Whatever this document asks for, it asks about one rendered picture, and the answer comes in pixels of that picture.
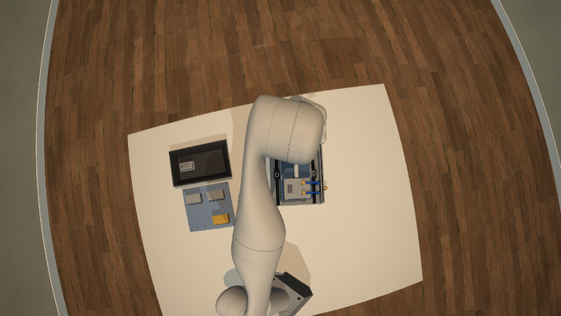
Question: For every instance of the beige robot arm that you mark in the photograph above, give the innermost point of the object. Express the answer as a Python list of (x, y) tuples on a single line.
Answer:
[(281, 129)]

